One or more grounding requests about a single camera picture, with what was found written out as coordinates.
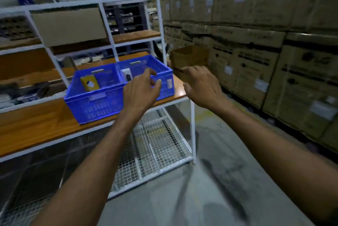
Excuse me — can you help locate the white plastic packet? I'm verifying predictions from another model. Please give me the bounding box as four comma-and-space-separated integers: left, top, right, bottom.
0, 93, 19, 109

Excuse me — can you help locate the blue white packet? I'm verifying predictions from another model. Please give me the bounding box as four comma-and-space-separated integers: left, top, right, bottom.
15, 92, 43, 103

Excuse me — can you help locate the person's left forearm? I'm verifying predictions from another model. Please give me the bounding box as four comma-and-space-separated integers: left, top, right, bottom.
30, 109, 149, 226

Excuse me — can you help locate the brown pigeonhole shelving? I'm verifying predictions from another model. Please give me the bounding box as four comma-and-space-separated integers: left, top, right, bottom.
0, 16, 36, 41

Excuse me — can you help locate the blue plastic crate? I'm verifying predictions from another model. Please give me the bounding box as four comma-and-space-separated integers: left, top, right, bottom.
64, 63, 126, 125
116, 54, 175, 101

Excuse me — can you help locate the person's right forearm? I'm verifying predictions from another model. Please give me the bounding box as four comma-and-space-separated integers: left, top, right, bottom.
211, 99, 338, 226

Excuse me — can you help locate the white wire mesh shelf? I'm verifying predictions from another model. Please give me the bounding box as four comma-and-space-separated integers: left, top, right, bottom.
0, 107, 194, 226

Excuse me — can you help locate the person's right hand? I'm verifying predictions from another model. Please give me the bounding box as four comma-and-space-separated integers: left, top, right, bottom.
181, 65, 230, 112

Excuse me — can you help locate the open brown cardboard box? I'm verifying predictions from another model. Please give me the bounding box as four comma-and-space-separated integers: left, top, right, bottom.
169, 45, 211, 82

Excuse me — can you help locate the stack of large cardboard cartons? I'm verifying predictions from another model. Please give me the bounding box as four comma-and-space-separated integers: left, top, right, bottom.
158, 0, 338, 154

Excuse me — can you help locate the white metal shelving rack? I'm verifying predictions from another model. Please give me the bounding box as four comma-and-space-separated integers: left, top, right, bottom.
0, 0, 197, 226

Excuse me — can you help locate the person's left hand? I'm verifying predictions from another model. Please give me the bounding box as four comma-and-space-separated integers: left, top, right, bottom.
122, 67, 162, 122

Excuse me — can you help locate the dark metal storage rack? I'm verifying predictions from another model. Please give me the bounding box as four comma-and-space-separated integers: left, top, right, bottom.
104, 0, 151, 54

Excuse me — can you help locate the black flat case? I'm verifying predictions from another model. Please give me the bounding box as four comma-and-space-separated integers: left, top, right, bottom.
0, 81, 51, 101

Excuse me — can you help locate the yellow sample box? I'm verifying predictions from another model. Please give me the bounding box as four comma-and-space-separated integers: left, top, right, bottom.
80, 75, 100, 92

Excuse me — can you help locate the flat brown cardboard box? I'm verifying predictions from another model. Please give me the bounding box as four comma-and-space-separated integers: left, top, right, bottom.
31, 7, 107, 48

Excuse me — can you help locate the white sample box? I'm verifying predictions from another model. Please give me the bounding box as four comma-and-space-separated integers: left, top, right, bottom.
121, 68, 133, 82

